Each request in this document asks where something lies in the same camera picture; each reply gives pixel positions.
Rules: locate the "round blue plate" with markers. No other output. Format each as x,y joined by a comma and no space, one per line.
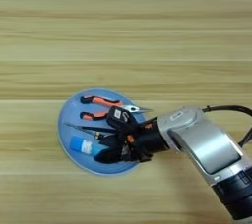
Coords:
70,120

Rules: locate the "blue glue stick tube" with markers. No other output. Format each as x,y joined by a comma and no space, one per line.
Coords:
83,146

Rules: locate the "black box with white label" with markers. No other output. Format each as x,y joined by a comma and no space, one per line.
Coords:
120,118

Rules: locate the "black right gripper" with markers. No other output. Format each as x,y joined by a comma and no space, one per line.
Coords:
147,139

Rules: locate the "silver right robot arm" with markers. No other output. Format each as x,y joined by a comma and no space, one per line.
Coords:
206,142

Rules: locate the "black tweezers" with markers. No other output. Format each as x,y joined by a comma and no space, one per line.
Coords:
85,127

